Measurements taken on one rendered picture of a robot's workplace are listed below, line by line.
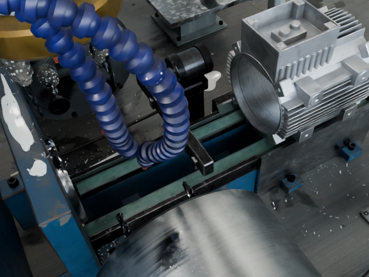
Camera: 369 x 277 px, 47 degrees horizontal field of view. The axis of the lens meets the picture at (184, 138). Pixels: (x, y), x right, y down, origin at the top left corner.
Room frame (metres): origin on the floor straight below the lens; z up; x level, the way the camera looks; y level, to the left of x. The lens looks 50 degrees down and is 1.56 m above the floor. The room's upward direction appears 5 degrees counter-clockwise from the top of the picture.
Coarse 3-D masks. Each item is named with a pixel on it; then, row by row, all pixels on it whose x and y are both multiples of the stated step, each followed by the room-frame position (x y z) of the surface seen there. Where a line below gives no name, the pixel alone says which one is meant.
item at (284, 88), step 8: (320, 8) 0.68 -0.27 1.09; (240, 48) 0.59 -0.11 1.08; (360, 48) 0.57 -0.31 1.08; (368, 48) 0.56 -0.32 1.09; (368, 56) 0.55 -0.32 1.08; (288, 80) 0.49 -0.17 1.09; (280, 88) 0.48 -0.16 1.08; (288, 88) 0.48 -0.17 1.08; (232, 96) 0.60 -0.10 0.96; (280, 96) 0.48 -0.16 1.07; (272, 136) 0.48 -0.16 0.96; (272, 144) 0.48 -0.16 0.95
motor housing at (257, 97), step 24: (360, 24) 0.60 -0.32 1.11; (336, 48) 0.57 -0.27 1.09; (240, 72) 0.62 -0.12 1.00; (312, 72) 0.53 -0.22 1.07; (336, 72) 0.53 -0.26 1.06; (240, 96) 0.59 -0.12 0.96; (264, 96) 0.60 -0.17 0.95; (288, 96) 0.49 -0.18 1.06; (336, 96) 0.50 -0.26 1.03; (360, 96) 0.53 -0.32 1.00; (264, 120) 0.54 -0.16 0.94; (288, 120) 0.47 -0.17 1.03; (312, 120) 0.48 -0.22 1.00
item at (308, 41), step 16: (304, 0) 0.63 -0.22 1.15; (256, 16) 0.60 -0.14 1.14; (272, 16) 0.61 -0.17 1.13; (288, 16) 0.63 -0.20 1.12; (304, 16) 0.62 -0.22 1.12; (320, 16) 0.59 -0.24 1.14; (256, 32) 0.55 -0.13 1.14; (272, 32) 0.57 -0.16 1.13; (288, 32) 0.56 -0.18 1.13; (304, 32) 0.56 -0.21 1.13; (320, 32) 0.57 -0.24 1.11; (336, 32) 0.55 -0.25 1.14; (256, 48) 0.55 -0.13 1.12; (272, 48) 0.51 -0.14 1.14; (288, 48) 0.51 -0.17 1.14; (304, 48) 0.52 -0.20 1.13; (320, 48) 0.53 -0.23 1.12; (256, 64) 0.54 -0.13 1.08; (272, 64) 0.51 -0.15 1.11; (288, 64) 0.51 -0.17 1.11; (304, 64) 0.52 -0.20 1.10; (320, 64) 0.54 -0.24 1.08; (272, 80) 0.50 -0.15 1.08
